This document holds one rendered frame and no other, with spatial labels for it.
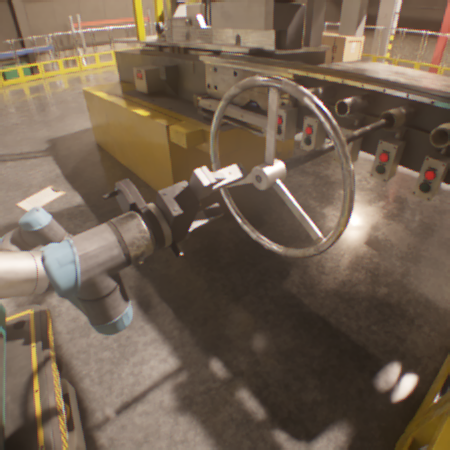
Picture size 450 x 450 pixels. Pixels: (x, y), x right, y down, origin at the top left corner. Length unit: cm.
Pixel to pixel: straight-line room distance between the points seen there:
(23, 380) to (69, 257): 70
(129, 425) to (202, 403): 27
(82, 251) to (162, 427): 89
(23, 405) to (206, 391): 61
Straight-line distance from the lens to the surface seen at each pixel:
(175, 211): 42
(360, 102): 121
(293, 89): 52
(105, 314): 49
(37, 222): 88
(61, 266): 42
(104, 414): 128
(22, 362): 111
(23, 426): 101
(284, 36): 170
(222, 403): 121
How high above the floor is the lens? 115
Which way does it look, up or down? 38 degrees down
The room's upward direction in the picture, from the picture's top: 1 degrees counter-clockwise
